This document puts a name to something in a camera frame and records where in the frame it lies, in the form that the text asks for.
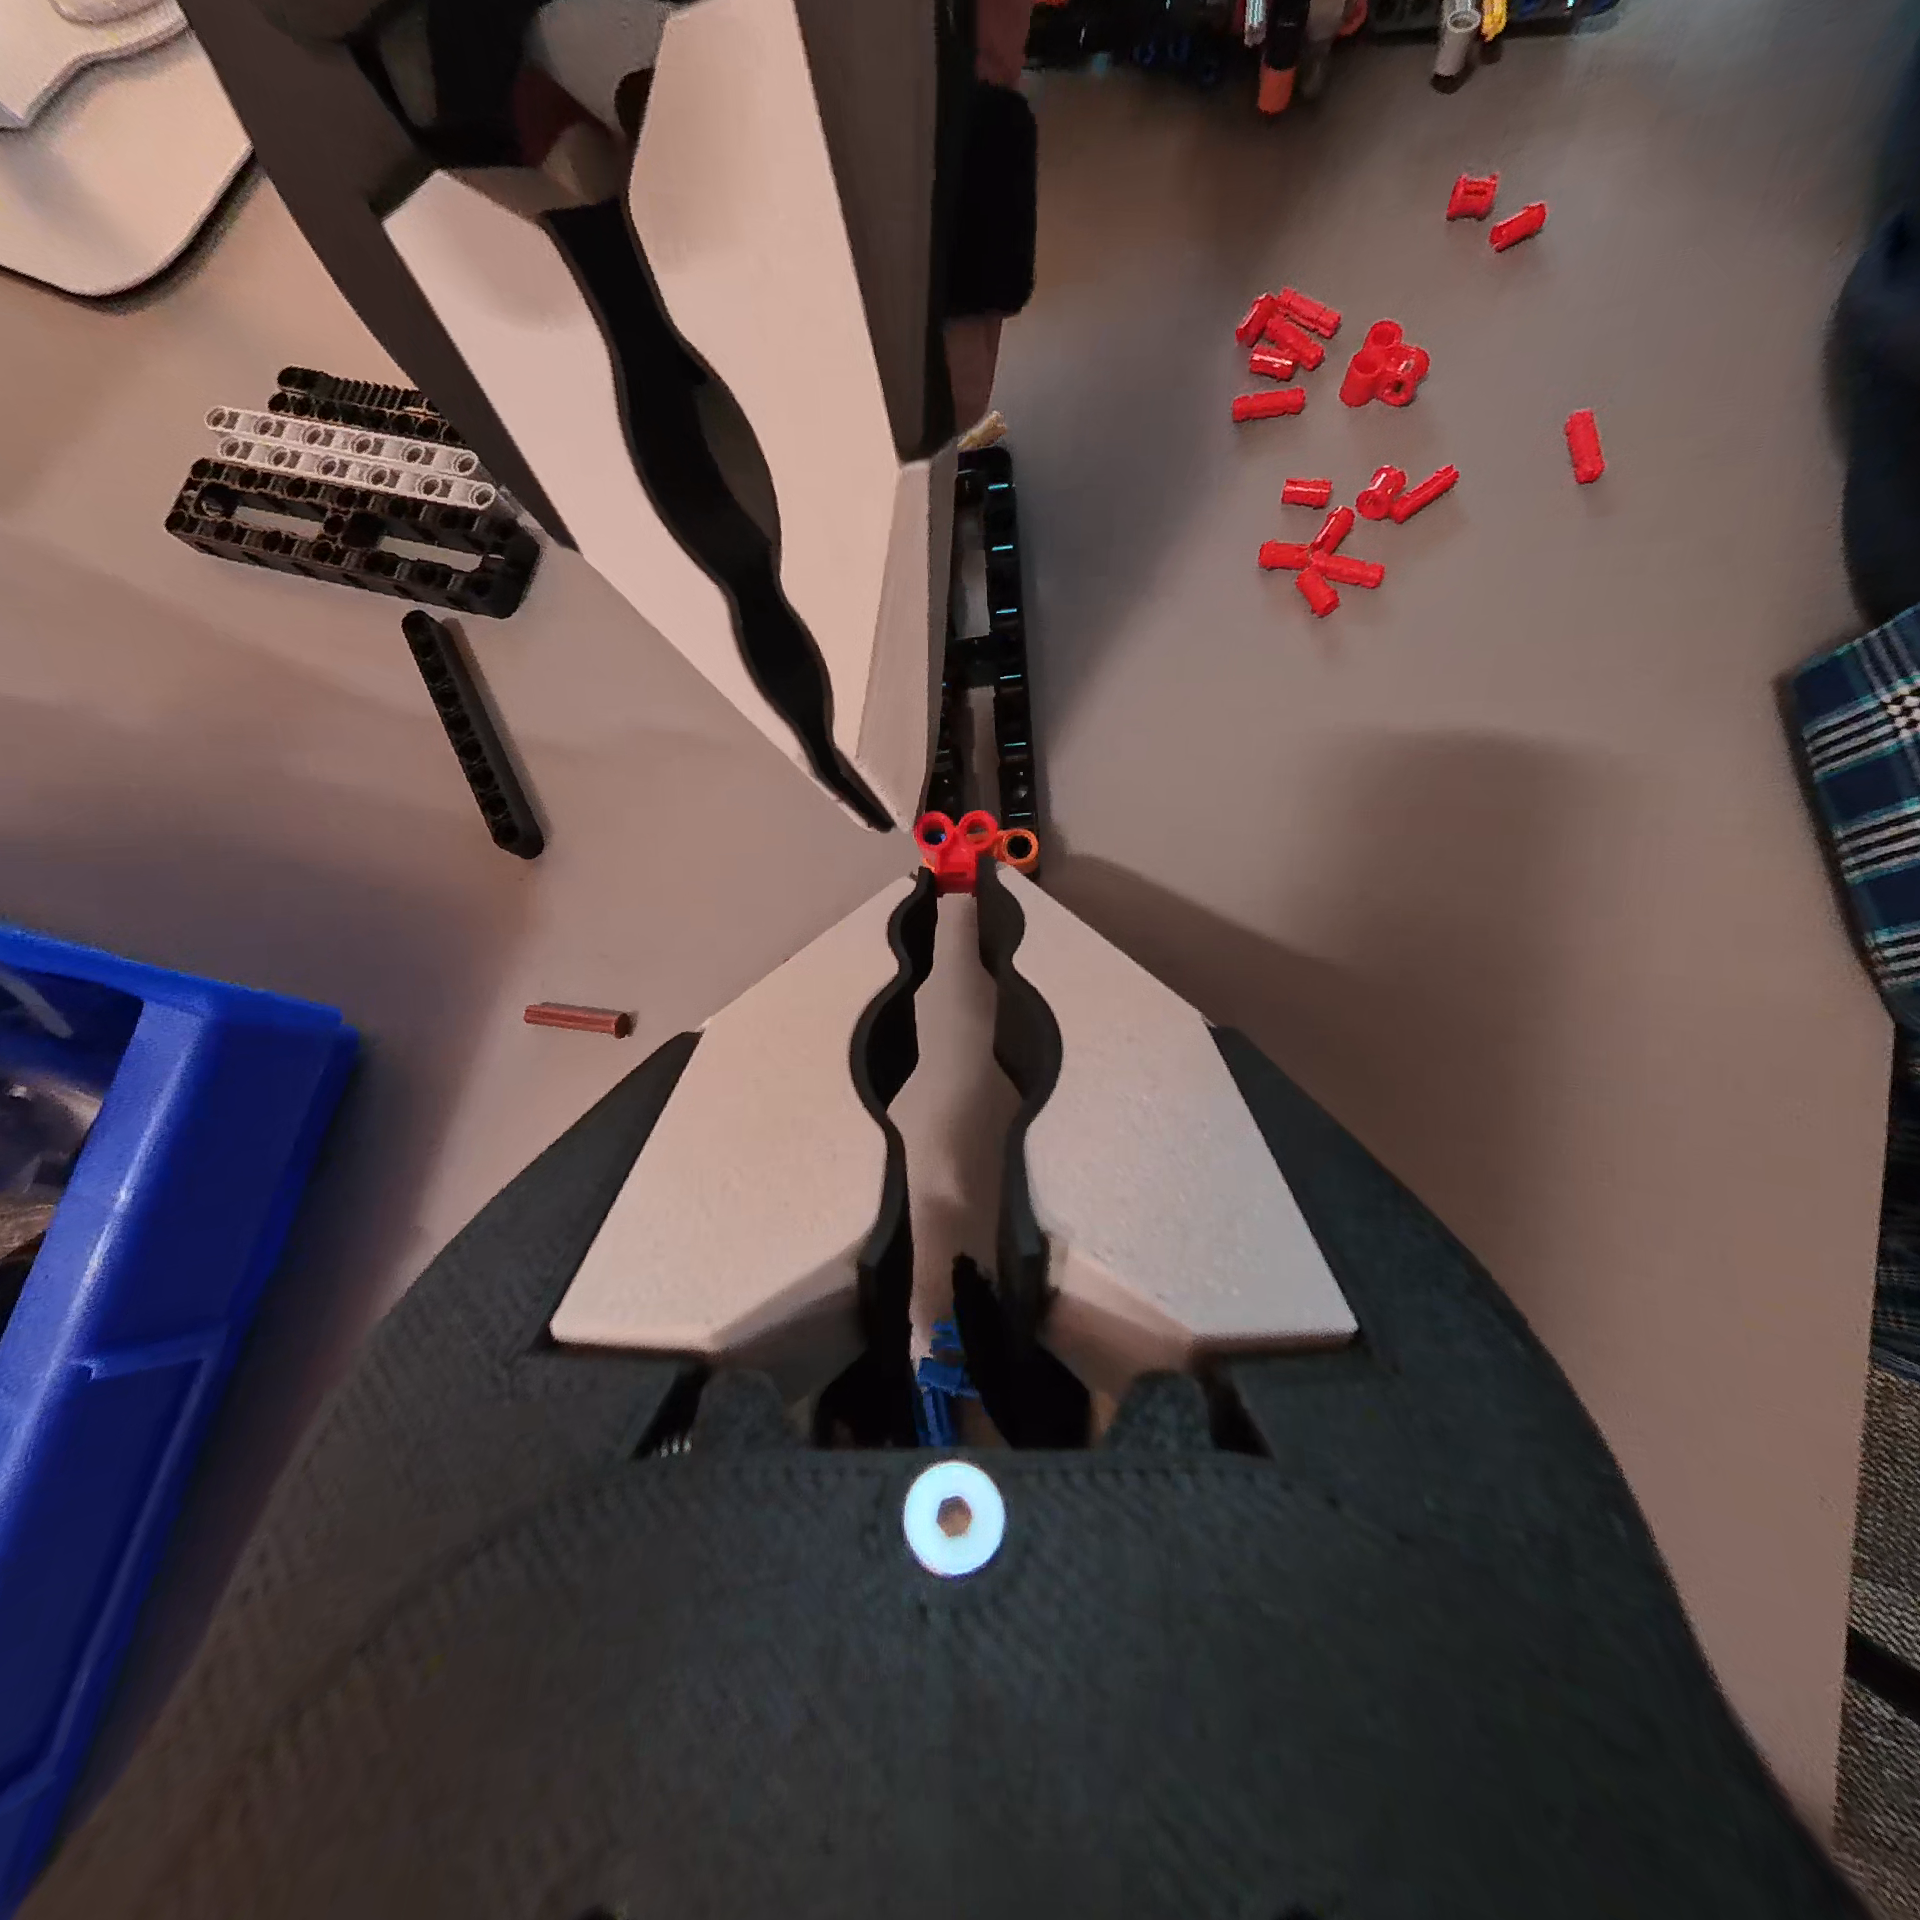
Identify black ribbed lego beam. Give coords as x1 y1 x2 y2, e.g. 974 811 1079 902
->
275 367 452 440

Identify person's plaid shirt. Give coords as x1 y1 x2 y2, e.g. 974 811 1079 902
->
1786 606 1920 1037

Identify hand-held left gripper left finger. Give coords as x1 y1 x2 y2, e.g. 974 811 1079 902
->
549 870 936 1451

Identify light grey lego beam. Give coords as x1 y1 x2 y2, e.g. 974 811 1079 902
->
206 404 482 481
219 436 500 515

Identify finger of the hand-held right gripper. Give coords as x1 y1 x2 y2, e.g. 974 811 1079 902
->
626 0 966 824
385 164 899 836

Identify long black lego frame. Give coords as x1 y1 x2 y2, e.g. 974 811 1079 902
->
920 440 1041 842

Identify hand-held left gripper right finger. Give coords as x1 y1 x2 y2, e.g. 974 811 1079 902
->
977 868 1361 1447

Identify person's dark trousers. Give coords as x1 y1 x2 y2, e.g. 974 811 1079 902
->
1819 197 1920 633

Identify red lego connector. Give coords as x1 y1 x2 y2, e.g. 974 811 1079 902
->
912 811 1005 898

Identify clear plastic parts bag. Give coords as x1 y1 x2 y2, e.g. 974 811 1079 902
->
0 960 149 1338

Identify white book stand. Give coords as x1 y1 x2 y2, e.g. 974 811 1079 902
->
0 0 258 298

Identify tagged blue plastic bin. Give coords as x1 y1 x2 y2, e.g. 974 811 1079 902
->
0 919 362 1911

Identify pile of red lego pins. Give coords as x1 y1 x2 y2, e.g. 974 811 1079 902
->
1230 169 1606 623

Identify lego car chassis assembly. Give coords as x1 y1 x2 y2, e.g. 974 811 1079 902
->
1035 0 1626 121

